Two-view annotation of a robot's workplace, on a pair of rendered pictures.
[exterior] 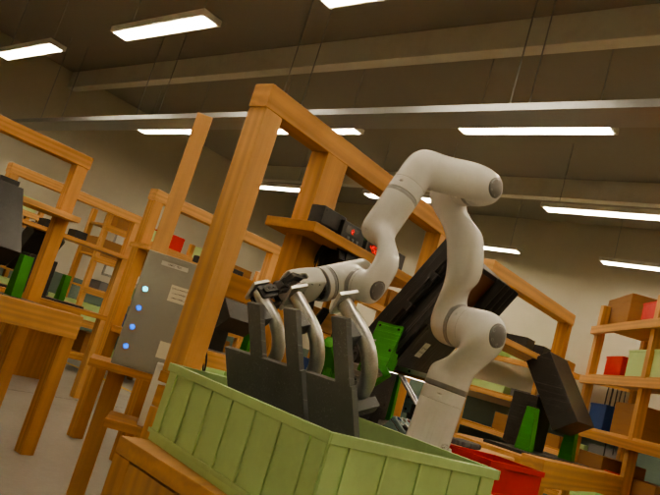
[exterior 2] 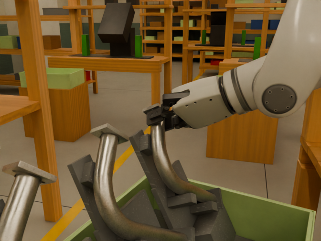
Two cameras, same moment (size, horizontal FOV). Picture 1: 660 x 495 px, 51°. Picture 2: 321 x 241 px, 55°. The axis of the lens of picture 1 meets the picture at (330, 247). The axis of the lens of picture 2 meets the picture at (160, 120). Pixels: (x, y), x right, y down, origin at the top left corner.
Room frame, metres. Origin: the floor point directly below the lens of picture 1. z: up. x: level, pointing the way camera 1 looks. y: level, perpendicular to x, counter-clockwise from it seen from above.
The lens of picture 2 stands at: (1.24, -0.44, 1.36)
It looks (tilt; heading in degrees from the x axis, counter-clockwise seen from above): 18 degrees down; 64
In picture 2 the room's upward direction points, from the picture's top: straight up
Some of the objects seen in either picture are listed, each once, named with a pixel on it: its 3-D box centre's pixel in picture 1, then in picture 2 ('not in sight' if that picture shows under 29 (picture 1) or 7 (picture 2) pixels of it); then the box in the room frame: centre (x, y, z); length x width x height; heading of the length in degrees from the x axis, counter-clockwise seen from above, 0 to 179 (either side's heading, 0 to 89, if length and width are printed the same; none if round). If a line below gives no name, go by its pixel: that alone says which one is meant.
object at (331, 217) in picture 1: (327, 219); not in sight; (2.64, 0.04, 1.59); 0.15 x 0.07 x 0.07; 141
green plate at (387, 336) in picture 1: (384, 350); not in sight; (2.63, -0.31, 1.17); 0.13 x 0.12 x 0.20; 141
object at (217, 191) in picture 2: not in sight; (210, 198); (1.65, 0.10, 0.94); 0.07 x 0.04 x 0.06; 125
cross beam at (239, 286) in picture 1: (314, 317); not in sight; (2.96, -0.02, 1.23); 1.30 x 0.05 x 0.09; 141
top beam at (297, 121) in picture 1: (369, 175); not in sight; (2.92, -0.08, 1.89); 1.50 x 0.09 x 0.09; 141
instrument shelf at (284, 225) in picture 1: (353, 257); not in sight; (2.89, -0.11, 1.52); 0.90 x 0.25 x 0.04; 141
